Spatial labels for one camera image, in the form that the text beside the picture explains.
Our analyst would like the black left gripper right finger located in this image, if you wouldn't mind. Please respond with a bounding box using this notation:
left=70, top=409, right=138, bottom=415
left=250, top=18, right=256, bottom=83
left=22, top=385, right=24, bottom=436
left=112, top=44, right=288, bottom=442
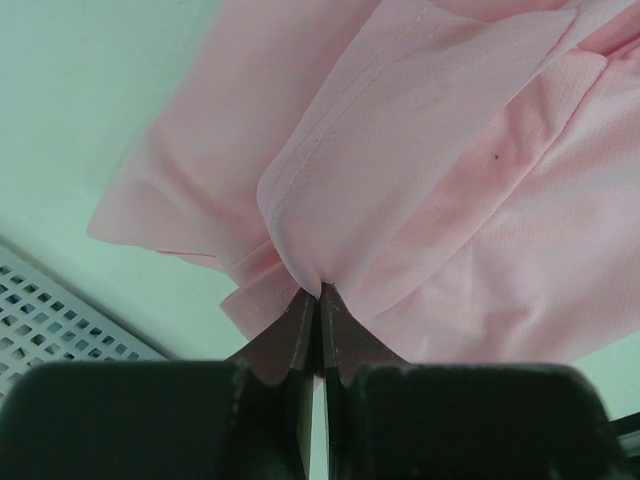
left=317, top=283, right=415, bottom=479

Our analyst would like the pink t shirt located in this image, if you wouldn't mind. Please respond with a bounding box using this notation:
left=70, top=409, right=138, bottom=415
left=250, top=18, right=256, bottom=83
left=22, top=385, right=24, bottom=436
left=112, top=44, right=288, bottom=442
left=88, top=1, right=639, bottom=363

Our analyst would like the white plastic laundry basket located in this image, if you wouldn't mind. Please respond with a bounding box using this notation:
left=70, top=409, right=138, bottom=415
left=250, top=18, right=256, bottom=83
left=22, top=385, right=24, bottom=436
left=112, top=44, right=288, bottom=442
left=0, top=242, right=166, bottom=398

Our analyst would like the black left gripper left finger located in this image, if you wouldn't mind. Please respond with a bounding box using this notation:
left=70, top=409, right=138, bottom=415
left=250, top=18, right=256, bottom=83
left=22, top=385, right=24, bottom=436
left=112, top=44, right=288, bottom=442
left=227, top=290, right=316, bottom=479

